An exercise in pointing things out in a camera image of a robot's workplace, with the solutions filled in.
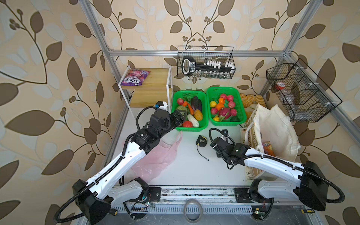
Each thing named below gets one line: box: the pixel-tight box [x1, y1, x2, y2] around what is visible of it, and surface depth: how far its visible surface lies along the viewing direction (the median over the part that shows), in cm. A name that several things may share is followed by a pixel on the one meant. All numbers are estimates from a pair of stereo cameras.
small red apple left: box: [210, 107, 218, 115], surface depth 109 cm
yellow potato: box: [193, 109, 203, 121], surface depth 104 cm
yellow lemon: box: [210, 100, 217, 108], surface depth 113 cm
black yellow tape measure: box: [195, 135, 210, 162], surface depth 93 cm
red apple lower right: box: [230, 108, 237, 117], surface depth 107 cm
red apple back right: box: [226, 94, 234, 102], surface depth 118 cm
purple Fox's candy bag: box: [120, 68, 151, 86], surface depth 85 cm
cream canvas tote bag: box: [244, 104, 301, 182], surface depth 76 cm
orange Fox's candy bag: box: [262, 141, 276, 157], surface depth 82 cm
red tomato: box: [182, 120, 194, 128], surface depth 98 cm
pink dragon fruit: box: [218, 106, 232, 120], surface depth 101 cm
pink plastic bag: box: [131, 131, 183, 184], surface depth 84 cm
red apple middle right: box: [227, 100, 236, 109], surface depth 113 cm
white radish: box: [187, 113, 200, 128], surface depth 104 cm
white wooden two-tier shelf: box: [118, 65, 173, 121], surface depth 87 cm
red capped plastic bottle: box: [275, 81, 288, 95], surface depth 84 cm
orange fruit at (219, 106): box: [215, 103, 225, 111], surface depth 110 cm
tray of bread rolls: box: [240, 92, 266, 120], surface depth 117 cm
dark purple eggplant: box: [190, 95, 203, 113], surface depth 112 cm
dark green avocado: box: [230, 115, 240, 122], surface depth 103 cm
